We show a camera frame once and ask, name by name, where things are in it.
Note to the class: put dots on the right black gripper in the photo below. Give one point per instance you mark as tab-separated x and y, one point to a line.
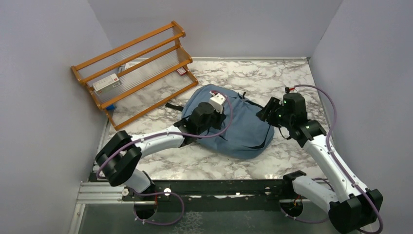
263	114

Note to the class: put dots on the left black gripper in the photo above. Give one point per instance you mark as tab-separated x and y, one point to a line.
220	117

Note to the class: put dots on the blue backpack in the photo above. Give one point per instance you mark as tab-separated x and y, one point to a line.
246	138

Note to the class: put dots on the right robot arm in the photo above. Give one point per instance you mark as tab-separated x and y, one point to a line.
350	205

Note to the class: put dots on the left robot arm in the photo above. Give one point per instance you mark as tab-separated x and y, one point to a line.
119	158

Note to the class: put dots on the small red white box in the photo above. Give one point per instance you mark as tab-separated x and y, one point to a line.
182	71

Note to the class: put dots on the wooden shelf rack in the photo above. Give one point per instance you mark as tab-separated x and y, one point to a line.
146	67

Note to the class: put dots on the white box on shelf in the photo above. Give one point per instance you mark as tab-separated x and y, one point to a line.
106	84

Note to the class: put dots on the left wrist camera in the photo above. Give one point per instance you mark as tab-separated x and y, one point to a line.
217	101

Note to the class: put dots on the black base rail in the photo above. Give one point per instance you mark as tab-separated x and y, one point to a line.
168	200

